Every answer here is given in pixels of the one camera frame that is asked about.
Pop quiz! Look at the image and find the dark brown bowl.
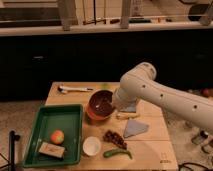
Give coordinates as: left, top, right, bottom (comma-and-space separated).
89, 90, 114, 117

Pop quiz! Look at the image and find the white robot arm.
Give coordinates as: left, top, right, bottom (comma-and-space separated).
112, 62, 213, 135

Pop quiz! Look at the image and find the green translucent cup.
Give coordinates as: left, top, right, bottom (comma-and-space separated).
101, 83, 110, 90

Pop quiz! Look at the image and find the blue rectangular sponge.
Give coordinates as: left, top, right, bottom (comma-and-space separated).
121, 103, 136, 113

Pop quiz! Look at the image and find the orange bowl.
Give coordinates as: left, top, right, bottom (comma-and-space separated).
86, 105, 112, 121

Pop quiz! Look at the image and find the yellow banana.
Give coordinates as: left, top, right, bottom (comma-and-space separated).
116, 113, 140, 120

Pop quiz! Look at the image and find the grey triangular cloth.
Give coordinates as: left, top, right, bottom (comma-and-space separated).
123, 119, 149, 138

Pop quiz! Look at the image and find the brown grape bunch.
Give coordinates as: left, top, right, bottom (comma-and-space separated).
103, 130, 127, 149

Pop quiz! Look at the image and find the small white bowl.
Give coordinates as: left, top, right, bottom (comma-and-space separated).
83, 136, 101, 156

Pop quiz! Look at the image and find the green cucumber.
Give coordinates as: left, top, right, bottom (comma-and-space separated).
103, 148, 132, 159

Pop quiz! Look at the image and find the green plastic tray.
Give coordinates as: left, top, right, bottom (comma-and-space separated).
23, 104, 83, 168

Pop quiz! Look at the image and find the red yellow apple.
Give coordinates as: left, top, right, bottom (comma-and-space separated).
50, 130, 64, 145

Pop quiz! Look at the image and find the brown rectangular sponge block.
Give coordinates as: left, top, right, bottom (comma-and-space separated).
39, 142, 65, 158

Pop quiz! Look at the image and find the black tripod stand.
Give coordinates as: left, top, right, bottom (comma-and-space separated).
0, 131, 20, 171

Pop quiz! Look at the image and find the white handled utensil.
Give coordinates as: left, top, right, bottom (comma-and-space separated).
57, 85, 93, 94

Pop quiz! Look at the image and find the black cable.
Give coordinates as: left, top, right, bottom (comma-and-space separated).
177, 162, 213, 171

